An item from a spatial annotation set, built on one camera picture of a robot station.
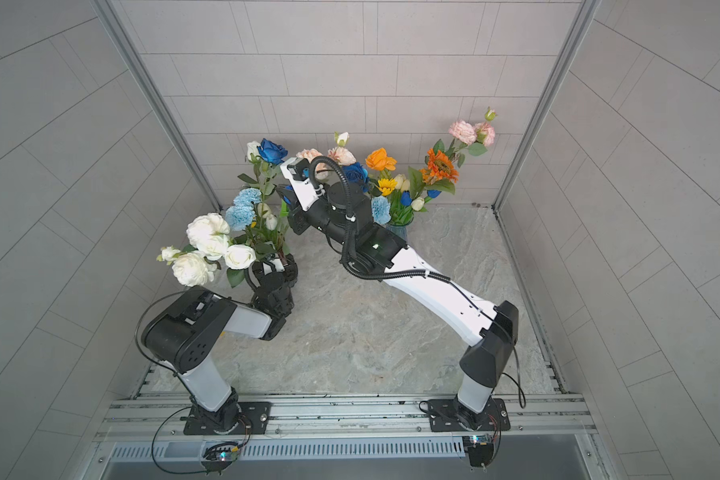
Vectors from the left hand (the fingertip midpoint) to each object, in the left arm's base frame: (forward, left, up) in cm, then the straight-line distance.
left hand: (281, 246), depth 89 cm
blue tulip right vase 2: (+4, -44, +19) cm, 48 cm away
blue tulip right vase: (+5, -37, +16) cm, 40 cm away
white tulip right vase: (+3, -40, +16) cm, 43 cm away
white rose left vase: (-4, -2, +15) cm, 16 cm away
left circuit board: (-50, +6, -11) cm, 52 cm away
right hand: (-9, -9, +32) cm, 34 cm away
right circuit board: (-49, -52, -9) cm, 72 cm away
